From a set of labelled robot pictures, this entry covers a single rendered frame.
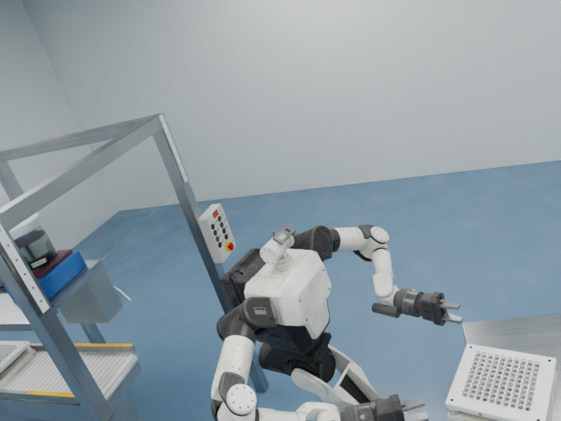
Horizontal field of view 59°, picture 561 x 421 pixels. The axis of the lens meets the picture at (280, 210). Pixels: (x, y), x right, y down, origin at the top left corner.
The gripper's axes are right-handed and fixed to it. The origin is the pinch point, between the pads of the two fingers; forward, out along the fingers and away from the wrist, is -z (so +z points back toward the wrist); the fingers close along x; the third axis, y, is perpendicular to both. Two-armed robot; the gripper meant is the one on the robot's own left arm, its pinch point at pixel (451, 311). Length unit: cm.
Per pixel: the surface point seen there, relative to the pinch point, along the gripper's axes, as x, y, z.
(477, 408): 5.5, 28.5, -18.3
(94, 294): -23, 60, 112
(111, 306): -14, 56, 113
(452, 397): 5.6, 27.6, -11.0
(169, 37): -87, -219, 386
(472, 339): 12.8, -3.1, -4.3
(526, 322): 12.8, -16.7, -16.9
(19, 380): 11, 90, 156
